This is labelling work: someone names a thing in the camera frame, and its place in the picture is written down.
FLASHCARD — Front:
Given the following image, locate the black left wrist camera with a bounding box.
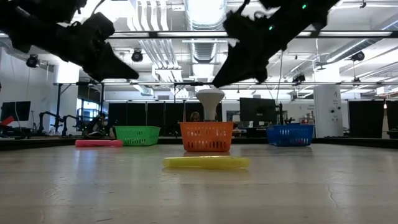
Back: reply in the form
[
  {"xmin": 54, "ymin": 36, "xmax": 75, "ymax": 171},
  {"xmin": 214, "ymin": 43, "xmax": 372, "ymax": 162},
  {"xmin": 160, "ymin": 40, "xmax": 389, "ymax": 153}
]
[{"xmin": 18, "ymin": 0, "xmax": 88, "ymax": 23}]

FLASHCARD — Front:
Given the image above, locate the large black monitor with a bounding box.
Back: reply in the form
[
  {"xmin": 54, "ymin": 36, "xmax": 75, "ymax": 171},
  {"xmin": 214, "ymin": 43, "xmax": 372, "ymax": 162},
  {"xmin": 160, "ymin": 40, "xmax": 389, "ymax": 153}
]
[{"xmin": 239, "ymin": 97, "xmax": 278, "ymax": 125}]

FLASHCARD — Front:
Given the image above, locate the yellow highlighter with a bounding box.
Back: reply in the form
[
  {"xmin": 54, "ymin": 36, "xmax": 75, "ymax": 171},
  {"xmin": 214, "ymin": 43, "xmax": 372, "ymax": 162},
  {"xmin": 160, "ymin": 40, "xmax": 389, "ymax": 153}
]
[{"xmin": 162, "ymin": 155, "xmax": 251, "ymax": 170}]

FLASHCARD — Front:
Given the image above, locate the white bulb lamp brass base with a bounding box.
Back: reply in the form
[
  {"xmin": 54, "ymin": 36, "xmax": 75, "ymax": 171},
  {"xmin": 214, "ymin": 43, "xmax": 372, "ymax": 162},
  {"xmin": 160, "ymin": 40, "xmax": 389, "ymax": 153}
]
[{"xmin": 195, "ymin": 88, "xmax": 226, "ymax": 122}]

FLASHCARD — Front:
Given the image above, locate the silver ceiling duct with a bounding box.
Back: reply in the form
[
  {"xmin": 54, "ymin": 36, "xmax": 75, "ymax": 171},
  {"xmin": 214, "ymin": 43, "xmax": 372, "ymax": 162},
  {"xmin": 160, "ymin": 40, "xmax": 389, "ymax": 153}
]
[{"xmin": 183, "ymin": 0, "xmax": 228, "ymax": 63}]

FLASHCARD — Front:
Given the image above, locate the white round pillar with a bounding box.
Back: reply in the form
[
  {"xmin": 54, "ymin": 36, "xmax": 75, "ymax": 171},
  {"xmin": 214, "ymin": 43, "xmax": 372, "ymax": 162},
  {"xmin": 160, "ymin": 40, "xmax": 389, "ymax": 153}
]
[{"xmin": 313, "ymin": 84, "xmax": 343, "ymax": 138}]

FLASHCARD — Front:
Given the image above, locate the green plastic basket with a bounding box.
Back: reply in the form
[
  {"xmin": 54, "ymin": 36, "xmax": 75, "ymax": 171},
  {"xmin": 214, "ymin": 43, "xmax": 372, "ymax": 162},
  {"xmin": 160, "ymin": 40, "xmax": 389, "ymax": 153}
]
[{"xmin": 113, "ymin": 125, "xmax": 162, "ymax": 147}]

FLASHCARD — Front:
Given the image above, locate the black partition panel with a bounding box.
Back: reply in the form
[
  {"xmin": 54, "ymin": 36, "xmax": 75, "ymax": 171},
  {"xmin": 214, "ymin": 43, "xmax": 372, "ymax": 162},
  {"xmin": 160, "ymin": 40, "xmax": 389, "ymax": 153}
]
[
  {"xmin": 108, "ymin": 101, "xmax": 223, "ymax": 136},
  {"xmin": 348, "ymin": 100, "xmax": 398, "ymax": 139}
]

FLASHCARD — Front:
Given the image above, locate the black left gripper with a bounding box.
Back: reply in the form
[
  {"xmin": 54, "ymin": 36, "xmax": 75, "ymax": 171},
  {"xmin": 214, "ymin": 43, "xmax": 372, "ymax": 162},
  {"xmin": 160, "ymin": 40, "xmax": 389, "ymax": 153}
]
[{"xmin": 57, "ymin": 12, "xmax": 140, "ymax": 82}]

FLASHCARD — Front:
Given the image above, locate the black overhead light bar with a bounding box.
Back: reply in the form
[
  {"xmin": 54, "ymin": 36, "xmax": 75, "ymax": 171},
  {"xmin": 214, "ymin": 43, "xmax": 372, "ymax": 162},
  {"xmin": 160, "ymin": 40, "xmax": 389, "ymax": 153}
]
[{"xmin": 107, "ymin": 30, "xmax": 398, "ymax": 40}]

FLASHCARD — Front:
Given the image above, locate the blue plastic basket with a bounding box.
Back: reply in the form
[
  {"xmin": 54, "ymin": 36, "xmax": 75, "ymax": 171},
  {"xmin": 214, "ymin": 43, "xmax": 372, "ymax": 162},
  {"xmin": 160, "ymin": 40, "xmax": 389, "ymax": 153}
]
[{"xmin": 266, "ymin": 124, "xmax": 315, "ymax": 147}]

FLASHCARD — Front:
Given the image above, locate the orange plastic basket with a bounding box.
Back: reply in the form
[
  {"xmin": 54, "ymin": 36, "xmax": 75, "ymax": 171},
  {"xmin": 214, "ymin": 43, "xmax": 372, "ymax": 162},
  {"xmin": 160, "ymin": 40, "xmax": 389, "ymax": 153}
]
[{"xmin": 179, "ymin": 121, "xmax": 234, "ymax": 152}]

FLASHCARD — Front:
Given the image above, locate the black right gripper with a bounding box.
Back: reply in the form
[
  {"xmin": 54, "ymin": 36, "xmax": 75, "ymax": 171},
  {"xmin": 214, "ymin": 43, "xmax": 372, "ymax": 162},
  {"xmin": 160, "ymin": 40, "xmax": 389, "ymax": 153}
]
[{"xmin": 212, "ymin": 12, "xmax": 285, "ymax": 88}]

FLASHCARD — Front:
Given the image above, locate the black computer monitor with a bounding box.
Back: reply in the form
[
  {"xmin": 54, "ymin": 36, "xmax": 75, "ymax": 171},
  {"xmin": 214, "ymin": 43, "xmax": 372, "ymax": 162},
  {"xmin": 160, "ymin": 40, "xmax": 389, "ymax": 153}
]
[{"xmin": 1, "ymin": 100, "xmax": 32, "ymax": 123}]

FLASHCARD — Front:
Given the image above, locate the pink highlighter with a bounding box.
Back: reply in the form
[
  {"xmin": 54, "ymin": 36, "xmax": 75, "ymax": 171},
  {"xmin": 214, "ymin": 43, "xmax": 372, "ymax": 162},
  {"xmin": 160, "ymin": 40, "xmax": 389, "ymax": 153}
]
[{"xmin": 75, "ymin": 139, "xmax": 124, "ymax": 148}]

